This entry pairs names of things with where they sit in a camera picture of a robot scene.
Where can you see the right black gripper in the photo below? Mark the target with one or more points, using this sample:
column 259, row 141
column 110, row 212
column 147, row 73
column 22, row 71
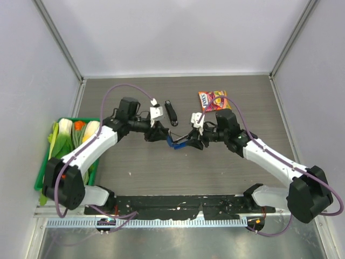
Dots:
column 197, row 138

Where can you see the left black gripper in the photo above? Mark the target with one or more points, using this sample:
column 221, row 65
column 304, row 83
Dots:
column 157, row 133

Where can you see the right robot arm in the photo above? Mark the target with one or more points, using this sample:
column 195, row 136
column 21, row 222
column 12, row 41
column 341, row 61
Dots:
column 304, row 193

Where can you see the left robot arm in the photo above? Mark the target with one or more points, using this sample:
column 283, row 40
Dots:
column 63, row 182

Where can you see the Fox's candy bag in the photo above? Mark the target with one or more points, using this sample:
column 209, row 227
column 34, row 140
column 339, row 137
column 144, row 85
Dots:
column 210, row 101

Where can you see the toy napa cabbage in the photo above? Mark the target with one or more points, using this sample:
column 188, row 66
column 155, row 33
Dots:
column 90, row 129

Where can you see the toy green beans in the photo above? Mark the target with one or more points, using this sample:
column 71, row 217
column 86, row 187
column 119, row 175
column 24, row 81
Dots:
column 77, row 134

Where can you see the toy carrot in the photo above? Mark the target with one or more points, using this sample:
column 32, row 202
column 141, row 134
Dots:
column 78, row 125

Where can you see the toy bok choy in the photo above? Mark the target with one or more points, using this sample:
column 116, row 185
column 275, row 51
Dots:
column 60, row 139

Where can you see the green plastic tray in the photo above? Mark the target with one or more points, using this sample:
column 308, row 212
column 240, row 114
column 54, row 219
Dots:
column 40, row 177

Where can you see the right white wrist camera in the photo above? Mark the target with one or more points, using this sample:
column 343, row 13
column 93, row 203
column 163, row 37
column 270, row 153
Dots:
column 197, row 120

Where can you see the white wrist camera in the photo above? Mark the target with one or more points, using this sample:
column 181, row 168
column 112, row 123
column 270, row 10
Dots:
column 156, row 114
column 197, row 120

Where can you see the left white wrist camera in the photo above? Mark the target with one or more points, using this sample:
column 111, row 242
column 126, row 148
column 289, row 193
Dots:
column 156, row 114

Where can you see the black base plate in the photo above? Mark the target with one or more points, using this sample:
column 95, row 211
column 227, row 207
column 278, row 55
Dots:
column 184, row 207

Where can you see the slotted cable duct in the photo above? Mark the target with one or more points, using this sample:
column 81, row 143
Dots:
column 95, row 222

